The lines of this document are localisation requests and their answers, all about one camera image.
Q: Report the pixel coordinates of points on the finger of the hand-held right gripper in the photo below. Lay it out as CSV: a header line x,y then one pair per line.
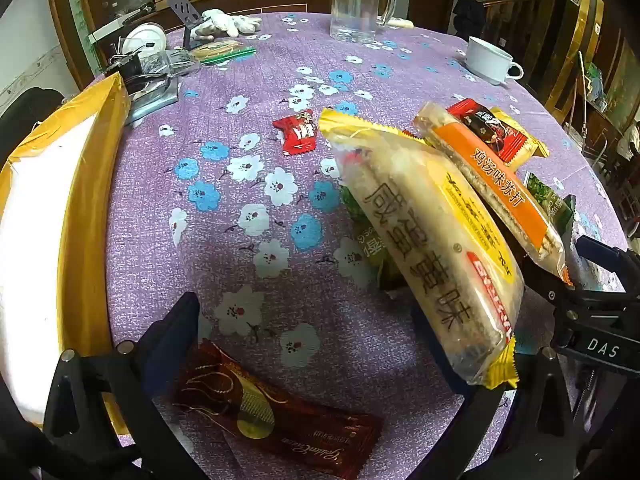
x,y
600,256
542,280

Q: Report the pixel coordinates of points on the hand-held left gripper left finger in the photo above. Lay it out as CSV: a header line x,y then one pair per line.
x,y
189,316

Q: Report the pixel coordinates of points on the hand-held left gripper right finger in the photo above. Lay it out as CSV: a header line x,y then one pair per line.
x,y
500,415

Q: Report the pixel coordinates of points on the orange cracker packet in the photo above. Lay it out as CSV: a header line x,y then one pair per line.
x,y
490,175

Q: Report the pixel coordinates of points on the large yellow cracker packet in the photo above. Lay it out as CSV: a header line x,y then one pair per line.
x,y
425,220

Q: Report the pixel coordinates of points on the yellow chip packet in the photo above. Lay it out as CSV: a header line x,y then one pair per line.
x,y
526,146

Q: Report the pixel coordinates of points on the brown chocolate wafer packet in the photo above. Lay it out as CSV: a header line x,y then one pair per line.
x,y
280,420

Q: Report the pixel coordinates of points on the large yellow snack bag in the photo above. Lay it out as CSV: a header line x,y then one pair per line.
x,y
95,210

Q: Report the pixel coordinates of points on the green snack packet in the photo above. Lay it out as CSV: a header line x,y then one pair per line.
x,y
542,195
370,255

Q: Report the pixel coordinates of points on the red black snack packet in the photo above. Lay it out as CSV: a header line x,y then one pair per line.
x,y
482,122

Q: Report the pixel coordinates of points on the small red candy packet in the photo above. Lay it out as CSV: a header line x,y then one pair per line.
x,y
297,135

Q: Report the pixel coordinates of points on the white cup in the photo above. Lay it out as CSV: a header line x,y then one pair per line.
x,y
487,60

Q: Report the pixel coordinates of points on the purple floral tablecloth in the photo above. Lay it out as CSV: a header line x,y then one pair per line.
x,y
280,85

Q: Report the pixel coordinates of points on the wooden stair railing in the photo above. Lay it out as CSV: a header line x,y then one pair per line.
x,y
515,15

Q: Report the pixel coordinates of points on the black chair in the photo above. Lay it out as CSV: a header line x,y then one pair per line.
x,y
30,110

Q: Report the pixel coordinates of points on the green cracker packet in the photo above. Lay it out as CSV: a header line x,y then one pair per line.
x,y
220,50

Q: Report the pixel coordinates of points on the white round container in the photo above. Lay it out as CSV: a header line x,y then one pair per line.
x,y
142,37

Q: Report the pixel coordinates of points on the white gloves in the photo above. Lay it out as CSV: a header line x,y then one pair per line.
x,y
220,22

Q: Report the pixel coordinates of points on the grey metal phone stand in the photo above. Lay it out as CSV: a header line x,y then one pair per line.
x,y
182,10

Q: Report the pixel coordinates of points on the glass mug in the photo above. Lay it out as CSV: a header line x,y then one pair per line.
x,y
355,10

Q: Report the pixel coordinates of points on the dark coat on post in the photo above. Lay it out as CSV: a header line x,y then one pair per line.
x,y
470,12

